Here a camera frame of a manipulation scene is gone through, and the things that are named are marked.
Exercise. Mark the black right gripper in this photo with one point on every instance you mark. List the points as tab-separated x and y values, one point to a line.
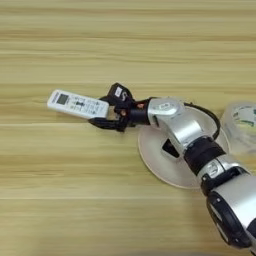
135	115

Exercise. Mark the white remote control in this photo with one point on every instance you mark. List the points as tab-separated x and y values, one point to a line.
76	104

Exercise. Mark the beige round plate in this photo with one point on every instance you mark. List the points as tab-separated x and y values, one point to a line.
156	160

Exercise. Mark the clear tape roll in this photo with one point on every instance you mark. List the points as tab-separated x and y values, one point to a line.
238	140

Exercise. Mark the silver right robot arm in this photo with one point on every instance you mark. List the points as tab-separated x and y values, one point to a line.
186	128

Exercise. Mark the small black box white label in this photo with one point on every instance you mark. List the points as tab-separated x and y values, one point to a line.
119	93

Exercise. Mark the black white square adapter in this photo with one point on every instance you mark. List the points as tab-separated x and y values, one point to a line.
170	150

